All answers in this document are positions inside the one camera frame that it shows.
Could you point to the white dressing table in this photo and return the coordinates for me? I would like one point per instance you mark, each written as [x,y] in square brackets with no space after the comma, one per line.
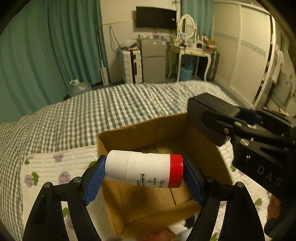
[188,51]

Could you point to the teal curtain right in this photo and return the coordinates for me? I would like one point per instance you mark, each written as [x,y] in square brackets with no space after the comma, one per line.
[202,11]

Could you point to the cream sliding wardrobe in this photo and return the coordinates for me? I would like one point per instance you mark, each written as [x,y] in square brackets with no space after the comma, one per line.
[246,36]

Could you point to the blue woven basket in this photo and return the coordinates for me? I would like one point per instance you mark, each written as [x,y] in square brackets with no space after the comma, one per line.
[186,72]

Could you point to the teal curtain left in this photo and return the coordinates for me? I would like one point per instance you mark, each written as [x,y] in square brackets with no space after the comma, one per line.
[45,46]

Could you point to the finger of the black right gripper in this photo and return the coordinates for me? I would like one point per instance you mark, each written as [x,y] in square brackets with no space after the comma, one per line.
[212,117]

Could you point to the green checkered bed cover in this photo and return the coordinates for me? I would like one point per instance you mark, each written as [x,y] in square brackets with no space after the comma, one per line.
[76,123]

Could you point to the black wall television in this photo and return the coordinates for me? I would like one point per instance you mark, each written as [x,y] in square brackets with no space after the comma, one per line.
[157,18]

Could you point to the white suitcase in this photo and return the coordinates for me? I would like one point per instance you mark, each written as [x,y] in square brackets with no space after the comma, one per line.
[131,66]

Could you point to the white floral quilt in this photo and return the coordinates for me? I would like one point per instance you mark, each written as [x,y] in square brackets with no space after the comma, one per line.
[55,171]

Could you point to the oval white vanity mirror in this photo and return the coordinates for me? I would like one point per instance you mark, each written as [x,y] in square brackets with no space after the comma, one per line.
[187,27]

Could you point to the white bottle red cap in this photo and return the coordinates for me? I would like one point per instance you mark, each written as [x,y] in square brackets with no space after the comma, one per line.
[144,169]

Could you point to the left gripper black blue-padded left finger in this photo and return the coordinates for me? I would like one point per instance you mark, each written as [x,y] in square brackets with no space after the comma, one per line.
[46,221]

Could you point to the hand in orange glove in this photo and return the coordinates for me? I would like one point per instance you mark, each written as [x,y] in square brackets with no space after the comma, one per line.
[274,208]

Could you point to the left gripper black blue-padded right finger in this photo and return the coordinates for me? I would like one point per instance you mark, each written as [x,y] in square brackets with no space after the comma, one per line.
[241,220]

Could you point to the white flat mop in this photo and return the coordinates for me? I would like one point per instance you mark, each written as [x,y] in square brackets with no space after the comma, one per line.
[103,69]

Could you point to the teal curtain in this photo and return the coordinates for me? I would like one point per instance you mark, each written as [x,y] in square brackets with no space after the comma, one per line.
[45,46]
[202,11]

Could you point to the brown cardboard box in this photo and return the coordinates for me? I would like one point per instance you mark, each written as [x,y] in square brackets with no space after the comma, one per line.
[167,135]

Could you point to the small grey refrigerator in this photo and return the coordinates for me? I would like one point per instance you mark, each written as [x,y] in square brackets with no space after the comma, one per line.
[153,53]

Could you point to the clear plastic water jug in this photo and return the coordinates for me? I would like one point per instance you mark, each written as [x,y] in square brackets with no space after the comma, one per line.
[78,87]

